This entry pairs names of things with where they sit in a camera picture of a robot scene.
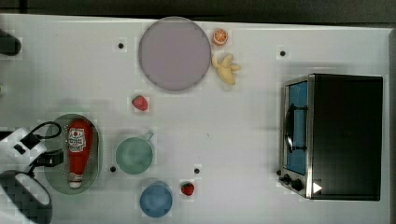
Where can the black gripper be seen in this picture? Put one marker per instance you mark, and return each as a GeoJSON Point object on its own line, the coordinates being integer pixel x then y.
{"type": "Point", "coordinates": [50, 158]}

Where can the plush red ketchup bottle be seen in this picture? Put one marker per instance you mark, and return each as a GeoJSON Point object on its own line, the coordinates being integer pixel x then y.
{"type": "Point", "coordinates": [79, 139]}

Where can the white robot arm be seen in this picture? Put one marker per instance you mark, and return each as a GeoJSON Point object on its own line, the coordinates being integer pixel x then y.
{"type": "Point", "coordinates": [29, 196]}

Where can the plush strawberry near plate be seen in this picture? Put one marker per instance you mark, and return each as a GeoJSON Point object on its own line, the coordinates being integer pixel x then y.
{"type": "Point", "coordinates": [140, 103]}

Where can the blue cup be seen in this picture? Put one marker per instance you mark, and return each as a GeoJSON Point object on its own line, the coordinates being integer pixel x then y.
{"type": "Point", "coordinates": [156, 200]}

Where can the black cylinder top corner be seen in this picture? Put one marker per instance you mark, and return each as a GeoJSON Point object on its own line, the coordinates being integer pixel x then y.
{"type": "Point", "coordinates": [9, 44]}

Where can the plush strawberry near cups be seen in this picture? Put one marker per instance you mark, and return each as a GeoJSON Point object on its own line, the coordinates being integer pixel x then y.
{"type": "Point", "coordinates": [187, 189]}

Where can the round grey plate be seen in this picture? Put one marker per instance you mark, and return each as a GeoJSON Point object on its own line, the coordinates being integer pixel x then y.
{"type": "Point", "coordinates": [174, 53]}

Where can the plush peeled banana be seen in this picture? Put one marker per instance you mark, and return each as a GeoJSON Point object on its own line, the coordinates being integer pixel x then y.
{"type": "Point", "coordinates": [226, 68]}

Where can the plush orange slice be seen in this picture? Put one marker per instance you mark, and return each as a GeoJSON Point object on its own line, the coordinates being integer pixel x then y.
{"type": "Point", "coordinates": [220, 37]}

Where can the black toaster oven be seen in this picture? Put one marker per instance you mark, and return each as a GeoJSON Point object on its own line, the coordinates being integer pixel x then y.
{"type": "Point", "coordinates": [331, 137]}

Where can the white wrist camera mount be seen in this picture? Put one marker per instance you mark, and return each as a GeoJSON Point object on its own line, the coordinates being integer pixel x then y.
{"type": "Point", "coordinates": [19, 149]}

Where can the green cup with handle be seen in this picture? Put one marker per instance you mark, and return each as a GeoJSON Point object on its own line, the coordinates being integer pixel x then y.
{"type": "Point", "coordinates": [134, 155]}

